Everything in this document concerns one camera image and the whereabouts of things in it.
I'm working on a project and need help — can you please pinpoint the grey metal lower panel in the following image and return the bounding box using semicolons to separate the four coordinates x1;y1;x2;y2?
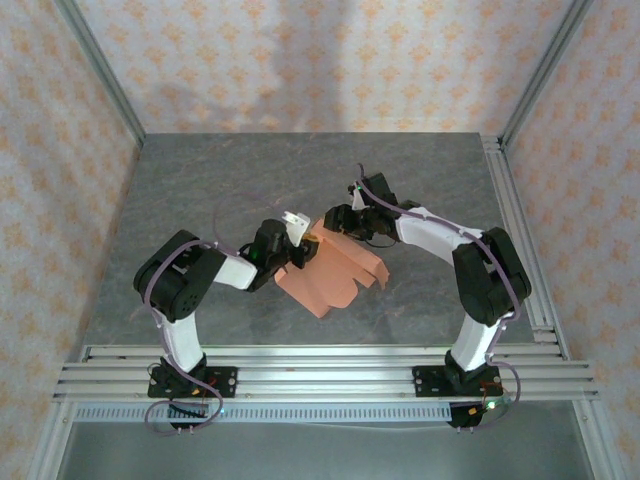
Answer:
59;422;596;480

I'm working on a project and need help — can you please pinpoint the aluminium frame leg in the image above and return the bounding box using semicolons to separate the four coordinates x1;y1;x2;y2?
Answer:
569;399;617;480
29;399;76;480

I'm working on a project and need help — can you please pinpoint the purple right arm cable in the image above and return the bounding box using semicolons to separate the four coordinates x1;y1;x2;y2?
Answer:
354;162;526;432

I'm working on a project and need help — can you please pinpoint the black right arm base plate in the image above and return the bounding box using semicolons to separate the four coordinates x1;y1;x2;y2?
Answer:
411;364;504;400

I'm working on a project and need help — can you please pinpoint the grey slotted cable duct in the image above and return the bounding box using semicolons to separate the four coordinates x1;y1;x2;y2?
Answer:
74;403;454;424

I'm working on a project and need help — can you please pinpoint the aluminium side rail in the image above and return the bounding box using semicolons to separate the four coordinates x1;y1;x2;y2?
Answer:
482;134;571;361

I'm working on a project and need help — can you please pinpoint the aluminium frame post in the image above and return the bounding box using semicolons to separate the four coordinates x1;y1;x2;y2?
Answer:
53;0;147;147
497;0;594;149

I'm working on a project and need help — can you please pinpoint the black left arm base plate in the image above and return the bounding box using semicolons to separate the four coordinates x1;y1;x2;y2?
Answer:
147;366;238;400

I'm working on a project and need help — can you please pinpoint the aluminium mounting rail beam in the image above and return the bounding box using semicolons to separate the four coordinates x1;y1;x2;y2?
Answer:
52;344;601;401

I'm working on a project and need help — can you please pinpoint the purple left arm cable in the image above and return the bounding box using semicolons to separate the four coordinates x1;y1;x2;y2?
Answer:
141;197;294;437

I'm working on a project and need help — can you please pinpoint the small circuit board with LED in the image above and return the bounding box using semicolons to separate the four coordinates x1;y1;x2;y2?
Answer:
480;397;512;417

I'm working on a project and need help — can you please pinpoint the orange paper box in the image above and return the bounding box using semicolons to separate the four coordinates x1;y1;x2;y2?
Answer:
273;218;391;320

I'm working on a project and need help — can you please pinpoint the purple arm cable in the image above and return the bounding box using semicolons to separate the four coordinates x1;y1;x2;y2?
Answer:
354;162;526;432
141;197;294;437

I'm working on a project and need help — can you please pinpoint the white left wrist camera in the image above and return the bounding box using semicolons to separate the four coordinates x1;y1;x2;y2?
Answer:
280;210;309;246

